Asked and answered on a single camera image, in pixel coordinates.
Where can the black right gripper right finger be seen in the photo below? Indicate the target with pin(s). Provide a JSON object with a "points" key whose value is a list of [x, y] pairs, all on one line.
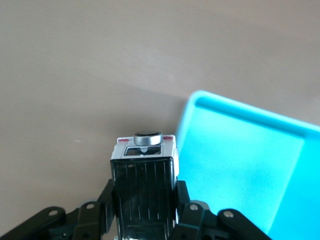
{"points": [[197, 222]]}

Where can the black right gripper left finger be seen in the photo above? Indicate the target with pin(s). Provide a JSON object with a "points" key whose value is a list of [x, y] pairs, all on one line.
{"points": [[90, 220]]}

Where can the white jeep toy black roof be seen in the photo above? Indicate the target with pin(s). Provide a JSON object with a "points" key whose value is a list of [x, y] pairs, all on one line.
{"points": [[142, 190]]}

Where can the teal plastic storage box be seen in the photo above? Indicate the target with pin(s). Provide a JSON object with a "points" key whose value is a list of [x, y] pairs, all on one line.
{"points": [[237, 162]]}

